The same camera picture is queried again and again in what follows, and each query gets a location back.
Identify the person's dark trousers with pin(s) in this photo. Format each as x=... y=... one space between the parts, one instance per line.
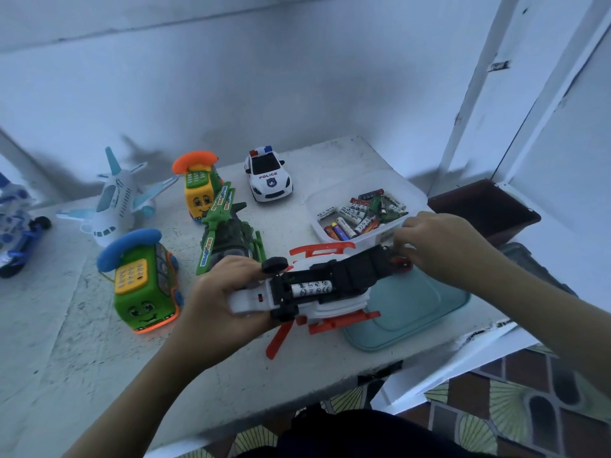
x=353 y=434

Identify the red white toy vehicle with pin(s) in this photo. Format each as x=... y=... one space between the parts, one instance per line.
x=320 y=281

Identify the person's right forearm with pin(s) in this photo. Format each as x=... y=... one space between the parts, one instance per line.
x=559 y=315

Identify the person's right hand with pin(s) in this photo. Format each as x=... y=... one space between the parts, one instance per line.
x=449 y=248

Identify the dark brown storage box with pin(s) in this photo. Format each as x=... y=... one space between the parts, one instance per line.
x=487 y=210

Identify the person's left hand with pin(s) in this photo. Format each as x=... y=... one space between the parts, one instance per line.
x=215 y=315

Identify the grey storage box lid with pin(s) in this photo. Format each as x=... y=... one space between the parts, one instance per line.
x=539 y=267

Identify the yellow orange toy car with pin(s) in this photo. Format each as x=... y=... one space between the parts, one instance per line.
x=199 y=186

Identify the person's left forearm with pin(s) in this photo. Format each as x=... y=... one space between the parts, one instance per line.
x=119 y=405

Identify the dark green toy helicopter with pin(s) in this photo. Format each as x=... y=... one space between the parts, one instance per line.
x=224 y=233

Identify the teal container lid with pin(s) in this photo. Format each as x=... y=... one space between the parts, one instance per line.
x=420 y=310

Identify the black white toy car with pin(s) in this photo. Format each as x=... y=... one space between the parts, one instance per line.
x=269 y=176

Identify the white blue toy vehicle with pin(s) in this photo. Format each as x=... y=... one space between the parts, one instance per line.
x=17 y=233

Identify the heap of mixed batteries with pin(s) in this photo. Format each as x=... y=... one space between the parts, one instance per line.
x=363 y=212

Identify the green orange toy car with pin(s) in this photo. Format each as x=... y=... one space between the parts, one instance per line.
x=141 y=286

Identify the clear plastic container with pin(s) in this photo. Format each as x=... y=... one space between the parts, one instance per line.
x=325 y=233

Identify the white toy airplane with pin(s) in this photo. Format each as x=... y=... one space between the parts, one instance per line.
x=116 y=200

